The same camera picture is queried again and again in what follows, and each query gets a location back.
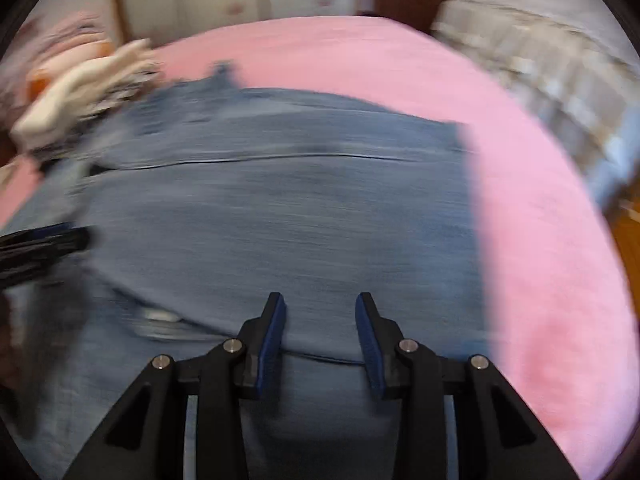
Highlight cream curtain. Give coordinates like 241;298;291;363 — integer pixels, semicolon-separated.
429;0;640;213

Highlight pink bed sheet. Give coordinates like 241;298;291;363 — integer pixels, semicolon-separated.
0;16;636;480

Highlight pink folded quilt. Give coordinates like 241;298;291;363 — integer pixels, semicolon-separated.
10;10;110;91

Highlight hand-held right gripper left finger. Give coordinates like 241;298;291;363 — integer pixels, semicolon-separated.
62;291;288;480

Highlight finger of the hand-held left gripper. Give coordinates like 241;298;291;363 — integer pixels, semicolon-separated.
0;252;66;290
0;226;92;257

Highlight black and white patterned clothes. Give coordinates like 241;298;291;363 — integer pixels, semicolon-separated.
30;62;163;161

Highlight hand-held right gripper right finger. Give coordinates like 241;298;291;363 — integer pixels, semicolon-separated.
355;291;581;480

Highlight cream folded clothes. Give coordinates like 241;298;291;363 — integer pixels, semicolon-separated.
10;39;157;151

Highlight wooden cabinet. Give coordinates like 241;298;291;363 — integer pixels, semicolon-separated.
605;199;640;286

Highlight blue denim jeans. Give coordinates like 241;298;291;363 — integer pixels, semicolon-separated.
0;62;493;480

